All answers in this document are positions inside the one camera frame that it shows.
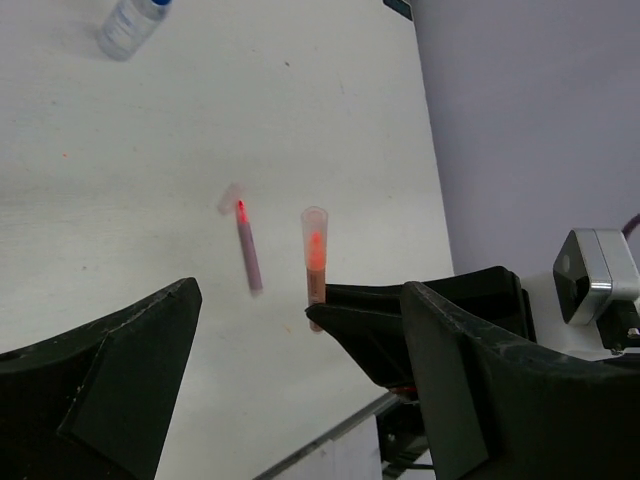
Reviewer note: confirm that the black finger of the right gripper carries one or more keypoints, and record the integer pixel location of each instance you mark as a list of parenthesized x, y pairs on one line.
[(367, 322)]

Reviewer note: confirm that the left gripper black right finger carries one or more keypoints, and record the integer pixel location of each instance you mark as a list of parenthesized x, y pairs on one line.
[(498, 406)]

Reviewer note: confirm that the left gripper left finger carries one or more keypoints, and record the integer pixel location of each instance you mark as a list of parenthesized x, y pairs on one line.
[(96, 402)]

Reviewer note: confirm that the orange pencil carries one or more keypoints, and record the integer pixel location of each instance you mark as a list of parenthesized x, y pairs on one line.
[(315, 231)]

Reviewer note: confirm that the pink red pen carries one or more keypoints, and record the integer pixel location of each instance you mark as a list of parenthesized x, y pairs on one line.
[(248, 248)]

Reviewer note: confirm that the clear pen cap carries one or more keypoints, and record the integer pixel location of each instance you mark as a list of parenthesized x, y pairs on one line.
[(230, 199)]

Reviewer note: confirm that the small bottle blue cap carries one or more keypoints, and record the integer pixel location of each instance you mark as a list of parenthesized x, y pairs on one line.
[(129, 26)]

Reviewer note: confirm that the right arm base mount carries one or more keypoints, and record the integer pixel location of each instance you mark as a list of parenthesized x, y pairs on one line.
[(401, 434)]

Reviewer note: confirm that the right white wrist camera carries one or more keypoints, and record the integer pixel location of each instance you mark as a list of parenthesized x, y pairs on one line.
[(597, 285)]

